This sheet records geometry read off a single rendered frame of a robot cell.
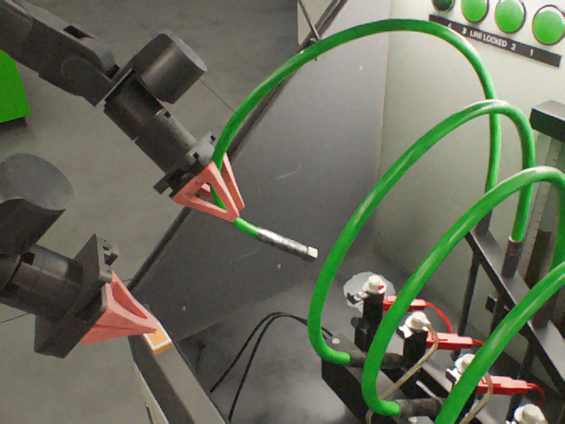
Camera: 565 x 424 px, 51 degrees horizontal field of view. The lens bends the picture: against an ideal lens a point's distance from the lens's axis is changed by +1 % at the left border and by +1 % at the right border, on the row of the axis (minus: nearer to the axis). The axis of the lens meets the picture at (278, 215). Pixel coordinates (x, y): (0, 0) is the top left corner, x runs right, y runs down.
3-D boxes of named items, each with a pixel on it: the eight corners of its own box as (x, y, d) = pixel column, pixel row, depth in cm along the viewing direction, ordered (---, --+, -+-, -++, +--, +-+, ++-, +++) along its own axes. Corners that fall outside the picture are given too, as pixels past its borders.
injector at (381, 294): (342, 394, 89) (346, 290, 76) (367, 378, 91) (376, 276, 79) (354, 407, 87) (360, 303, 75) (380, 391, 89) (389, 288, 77)
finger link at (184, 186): (261, 188, 76) (211, 135, 75) (250, 209, 70) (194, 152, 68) (226, 219, 79) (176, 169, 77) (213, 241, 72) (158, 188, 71)
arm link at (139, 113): (106, 103, 74) (90, 108, 69) (142, 64, 72) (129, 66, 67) (146, 142, 75) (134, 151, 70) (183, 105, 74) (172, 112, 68)
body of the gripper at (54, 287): (118, 282, 50) (38, 248, 46) (52, 360, 53) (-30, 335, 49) (113, 238, 55) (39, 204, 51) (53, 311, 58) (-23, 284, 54)
